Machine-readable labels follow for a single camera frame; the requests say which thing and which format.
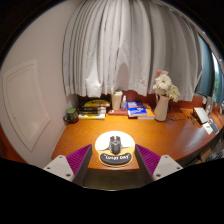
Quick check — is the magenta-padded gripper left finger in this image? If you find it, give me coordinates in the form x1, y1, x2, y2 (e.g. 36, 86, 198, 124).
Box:
43, 143, 94, 186

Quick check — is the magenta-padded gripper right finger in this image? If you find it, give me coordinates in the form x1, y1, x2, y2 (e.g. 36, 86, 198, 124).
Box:
134, 143, 184, 185

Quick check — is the dark grey computer mouse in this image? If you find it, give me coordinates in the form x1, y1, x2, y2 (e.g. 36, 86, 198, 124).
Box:
108, 134, 122, 155

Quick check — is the white yellow black mouse pad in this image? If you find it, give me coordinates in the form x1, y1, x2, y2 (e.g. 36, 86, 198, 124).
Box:
94, 130, 136, 168

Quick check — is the dark mug with green inside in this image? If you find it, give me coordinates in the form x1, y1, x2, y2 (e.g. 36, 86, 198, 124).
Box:
63, 107, 80, 125

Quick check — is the orange-covered book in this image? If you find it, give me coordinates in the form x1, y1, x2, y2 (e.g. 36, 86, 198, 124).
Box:
137, 105, 156, 120

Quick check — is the white jug vase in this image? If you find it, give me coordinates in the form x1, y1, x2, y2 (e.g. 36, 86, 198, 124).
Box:
153, 94, 171, 122

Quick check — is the white flat device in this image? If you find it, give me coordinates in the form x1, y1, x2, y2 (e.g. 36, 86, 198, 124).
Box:
193, 107, 210, 125

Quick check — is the dark book with yellow lettering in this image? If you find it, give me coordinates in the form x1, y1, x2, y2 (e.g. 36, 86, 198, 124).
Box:
78, 109, 107, 116

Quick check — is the blue book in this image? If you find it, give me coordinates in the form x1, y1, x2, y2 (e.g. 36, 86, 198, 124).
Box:
126, 100, 148, 117

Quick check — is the thin dark book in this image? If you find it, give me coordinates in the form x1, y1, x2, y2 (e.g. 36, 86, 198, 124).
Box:
78, 105, 108, 112

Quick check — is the red book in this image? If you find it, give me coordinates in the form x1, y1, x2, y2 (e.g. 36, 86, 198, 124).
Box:
108, 109, 129, 116

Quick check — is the yellow and black book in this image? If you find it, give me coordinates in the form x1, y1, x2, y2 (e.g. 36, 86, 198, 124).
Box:
83, 99, 111, 108

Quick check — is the clear spray bottle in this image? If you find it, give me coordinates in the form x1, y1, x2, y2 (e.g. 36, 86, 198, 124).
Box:
120, 95, 128, 112

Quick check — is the white flower bunch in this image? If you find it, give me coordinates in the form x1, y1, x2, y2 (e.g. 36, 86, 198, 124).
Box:
152, 69, 181, 103

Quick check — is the white curtain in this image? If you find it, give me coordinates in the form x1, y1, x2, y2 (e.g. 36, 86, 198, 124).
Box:
62, 0, 204, 102

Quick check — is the thin black cable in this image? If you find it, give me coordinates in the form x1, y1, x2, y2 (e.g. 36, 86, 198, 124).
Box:
168, 108, 195, 122

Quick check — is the white wall panel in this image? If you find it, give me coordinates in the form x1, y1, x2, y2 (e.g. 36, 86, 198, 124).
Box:
2, 59, 51, 152

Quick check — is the window with dark frame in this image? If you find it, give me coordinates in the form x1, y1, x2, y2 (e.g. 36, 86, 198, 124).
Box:
196, 33, 224, 104

